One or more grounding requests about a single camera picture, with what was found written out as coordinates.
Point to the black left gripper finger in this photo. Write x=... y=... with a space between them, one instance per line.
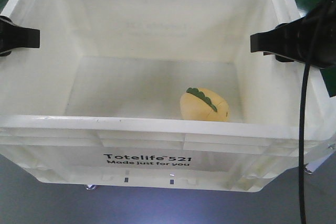
x=14 y=37

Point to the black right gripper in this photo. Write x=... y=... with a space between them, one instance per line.
x=310 y=39

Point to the white plastic tote box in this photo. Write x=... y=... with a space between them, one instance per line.
x=99 y=101

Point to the yellow plush ball green crest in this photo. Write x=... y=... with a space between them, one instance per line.
x=201 y=104

